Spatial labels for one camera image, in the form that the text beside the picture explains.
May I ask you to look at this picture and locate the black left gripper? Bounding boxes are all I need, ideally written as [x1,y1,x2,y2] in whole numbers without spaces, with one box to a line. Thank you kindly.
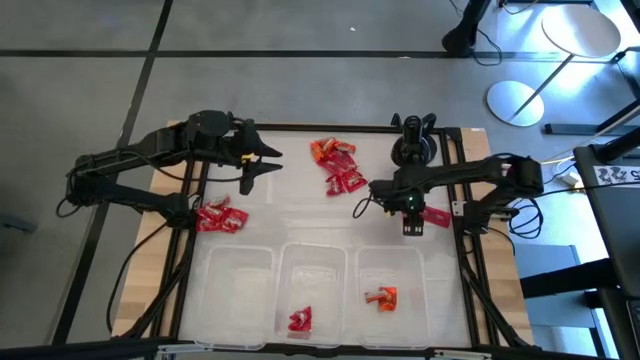
[214,119,284,196]

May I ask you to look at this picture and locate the red Skittles candy packet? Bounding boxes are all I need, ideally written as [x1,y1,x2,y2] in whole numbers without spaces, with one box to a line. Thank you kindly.
[341,168,370,194]
[198,195,232,220]
[325,172,347,198]
[195,213,225,234]
[218,208,250,234]
[288,306,313,333]

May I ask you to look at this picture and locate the clear plastic bin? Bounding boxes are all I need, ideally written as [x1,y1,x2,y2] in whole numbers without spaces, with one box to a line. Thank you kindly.
[202,244,276,350]
[273,242,348,349]
[354,245,432,350]

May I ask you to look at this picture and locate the black desk crossbar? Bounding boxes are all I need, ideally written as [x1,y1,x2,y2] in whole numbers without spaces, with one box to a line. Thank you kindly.
[519,258,619,301]

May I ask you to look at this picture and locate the black desk leg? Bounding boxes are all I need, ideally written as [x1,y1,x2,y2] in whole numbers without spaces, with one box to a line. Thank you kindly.
[441,0,494,58]

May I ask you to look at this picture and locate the black desk base bar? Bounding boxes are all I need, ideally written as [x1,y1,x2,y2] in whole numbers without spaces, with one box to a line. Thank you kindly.
[543,97,640,137]

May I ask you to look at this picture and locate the black desk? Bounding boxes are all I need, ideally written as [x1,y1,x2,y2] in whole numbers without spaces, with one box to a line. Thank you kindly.
[572,127,640,360]

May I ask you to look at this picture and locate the white printed sticker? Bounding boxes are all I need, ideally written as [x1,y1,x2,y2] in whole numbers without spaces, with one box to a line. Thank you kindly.
[593,164,640,185]

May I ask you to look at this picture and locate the round white side table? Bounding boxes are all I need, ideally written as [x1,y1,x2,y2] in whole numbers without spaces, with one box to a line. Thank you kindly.
[485,3,623,128]

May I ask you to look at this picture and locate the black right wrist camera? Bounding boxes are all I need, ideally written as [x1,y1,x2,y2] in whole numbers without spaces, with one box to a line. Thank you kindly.
[401,212,427,238]

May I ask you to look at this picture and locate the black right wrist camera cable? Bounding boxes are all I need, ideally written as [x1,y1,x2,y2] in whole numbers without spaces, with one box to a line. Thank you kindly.
[352,196,375,220]

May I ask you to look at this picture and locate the black metal table frame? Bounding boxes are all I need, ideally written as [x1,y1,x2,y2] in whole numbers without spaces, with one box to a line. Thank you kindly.
[107,110,535,360]

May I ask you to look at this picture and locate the black coiled floor cables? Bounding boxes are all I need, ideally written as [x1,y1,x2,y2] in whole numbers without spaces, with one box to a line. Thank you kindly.
[507,197,546,241]

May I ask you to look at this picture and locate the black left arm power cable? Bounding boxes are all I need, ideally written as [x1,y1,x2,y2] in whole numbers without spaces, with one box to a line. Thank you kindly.
[105,222,169,335]

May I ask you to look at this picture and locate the dark floor bracket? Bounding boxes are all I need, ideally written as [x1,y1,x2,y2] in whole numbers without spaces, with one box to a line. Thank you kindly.
[0,212,39,234]

